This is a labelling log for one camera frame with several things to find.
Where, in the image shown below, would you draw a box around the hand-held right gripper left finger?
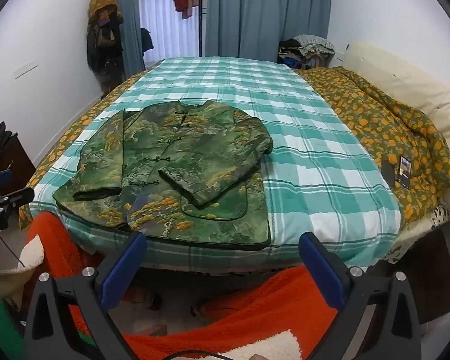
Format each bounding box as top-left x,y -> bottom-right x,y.
22,231 -> 148,360

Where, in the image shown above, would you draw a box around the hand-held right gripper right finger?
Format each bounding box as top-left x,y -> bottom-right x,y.
299,231 -> 422,360

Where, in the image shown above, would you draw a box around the green landscape print jacket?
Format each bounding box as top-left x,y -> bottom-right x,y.
52,99 -> 274,251

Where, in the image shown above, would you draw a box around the dark hanging clothes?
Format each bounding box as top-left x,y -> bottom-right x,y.
85,17 -> 125,94

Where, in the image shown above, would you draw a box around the pile of folded clothes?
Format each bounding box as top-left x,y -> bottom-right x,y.
277,39 -> 334,71

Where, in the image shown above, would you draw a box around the brown wooden cabinet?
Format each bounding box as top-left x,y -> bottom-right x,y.
0,134 -> 37,197

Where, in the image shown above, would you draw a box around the brown slipper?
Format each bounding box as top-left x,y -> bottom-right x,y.
188,299 -> 211,320
128,288 -> 163,313

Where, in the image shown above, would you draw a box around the cream fleece cloth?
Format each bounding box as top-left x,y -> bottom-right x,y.
0,263 -> 35,310

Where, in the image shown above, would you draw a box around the person's orange fleece robe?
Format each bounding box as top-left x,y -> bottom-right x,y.
24,211 -> 340,360

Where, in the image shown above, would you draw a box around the white leaf print sheet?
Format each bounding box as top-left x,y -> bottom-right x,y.
382,205 -> 450,268

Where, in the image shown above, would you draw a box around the green fleece cloth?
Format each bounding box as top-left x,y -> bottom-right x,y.
0,288 -> 26,360

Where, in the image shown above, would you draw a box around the teal plaid bed sheet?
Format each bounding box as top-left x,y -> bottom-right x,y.
29,56 -> 402,268

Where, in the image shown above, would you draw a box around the orange floral quilt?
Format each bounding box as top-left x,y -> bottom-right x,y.
295,65 -> 450,230

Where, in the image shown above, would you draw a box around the dark hanging garment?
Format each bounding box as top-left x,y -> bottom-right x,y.
140,28 -> 155,54

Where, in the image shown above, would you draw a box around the mustard hooded coat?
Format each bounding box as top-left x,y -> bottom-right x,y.
88,0 -> 123,28

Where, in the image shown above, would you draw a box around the narrow blue curtain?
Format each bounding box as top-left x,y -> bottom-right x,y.
103,0 -> 146,74

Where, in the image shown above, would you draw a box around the cream padded headboard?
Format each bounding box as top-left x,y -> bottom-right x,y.
344,41 -> 450,205

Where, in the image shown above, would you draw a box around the white sheer curtain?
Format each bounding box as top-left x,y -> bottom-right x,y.
138,0 -> 202,62

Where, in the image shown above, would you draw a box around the grey knit cloth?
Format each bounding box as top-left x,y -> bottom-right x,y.
293,34 -> 335,57

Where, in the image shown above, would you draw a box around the red hanging garment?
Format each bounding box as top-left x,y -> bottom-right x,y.
173,0 -> 200,20

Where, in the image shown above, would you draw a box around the wide blue curtain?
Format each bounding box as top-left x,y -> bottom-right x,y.
203,0 -> 331,61

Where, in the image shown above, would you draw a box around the black cable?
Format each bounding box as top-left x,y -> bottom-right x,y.
0,229 -> 25,270

